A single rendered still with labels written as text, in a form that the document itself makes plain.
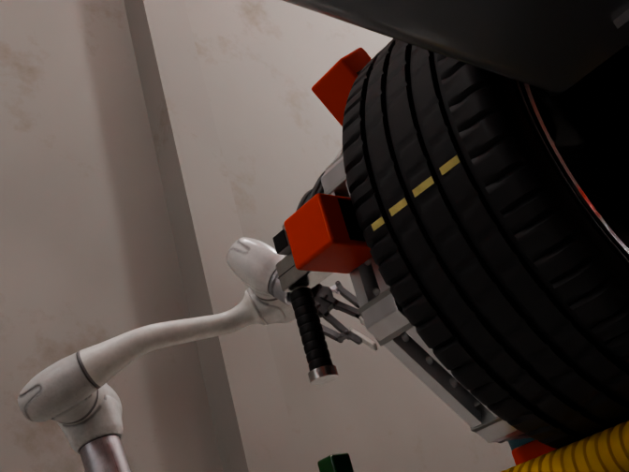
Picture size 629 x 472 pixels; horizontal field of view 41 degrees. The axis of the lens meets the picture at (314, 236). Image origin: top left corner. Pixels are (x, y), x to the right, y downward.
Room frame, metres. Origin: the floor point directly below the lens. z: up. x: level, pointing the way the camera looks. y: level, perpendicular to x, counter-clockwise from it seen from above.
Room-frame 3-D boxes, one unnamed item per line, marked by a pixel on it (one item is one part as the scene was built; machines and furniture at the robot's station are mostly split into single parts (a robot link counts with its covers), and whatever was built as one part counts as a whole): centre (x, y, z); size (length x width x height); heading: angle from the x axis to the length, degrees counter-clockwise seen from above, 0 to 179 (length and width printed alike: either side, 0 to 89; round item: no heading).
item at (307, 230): (0.95, -0.02, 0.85); 0.09 x 0.08 x 0.07; 135
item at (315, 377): (1.22, 0.05, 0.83); 0.04 x 0.04 x 0.16
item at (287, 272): (1.20, 0.02, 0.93); 0.09 x 0.05 x 0.05; 45
